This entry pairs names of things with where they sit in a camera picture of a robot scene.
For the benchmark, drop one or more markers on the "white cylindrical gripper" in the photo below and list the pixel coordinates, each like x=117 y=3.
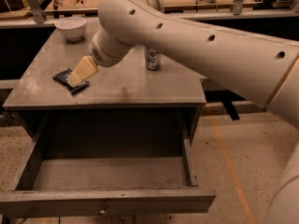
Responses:
x=99 y=54

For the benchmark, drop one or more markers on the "dark blue rxbar wrapper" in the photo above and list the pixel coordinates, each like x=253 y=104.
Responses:
x=62 y=78

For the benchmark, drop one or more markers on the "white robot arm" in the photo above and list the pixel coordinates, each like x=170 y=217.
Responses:
x=260 y=68

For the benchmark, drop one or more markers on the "grey cabinet with top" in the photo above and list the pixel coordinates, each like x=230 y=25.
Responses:
x=125 y=104

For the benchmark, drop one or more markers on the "open grey top drawer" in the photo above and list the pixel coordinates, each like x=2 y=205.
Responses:
x=129 y=180

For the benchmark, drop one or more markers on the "metal drawer knob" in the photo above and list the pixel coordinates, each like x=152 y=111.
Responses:
x=103 y=210

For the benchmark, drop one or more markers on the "white ceramic bowl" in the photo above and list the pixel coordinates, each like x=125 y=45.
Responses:
x=71 y=28

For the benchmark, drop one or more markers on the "silver drink can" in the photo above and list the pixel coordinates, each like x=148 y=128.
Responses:
x=152 y=59

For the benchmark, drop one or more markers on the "grey metal rail bracket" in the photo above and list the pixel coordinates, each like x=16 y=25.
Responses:
x=37 y=13

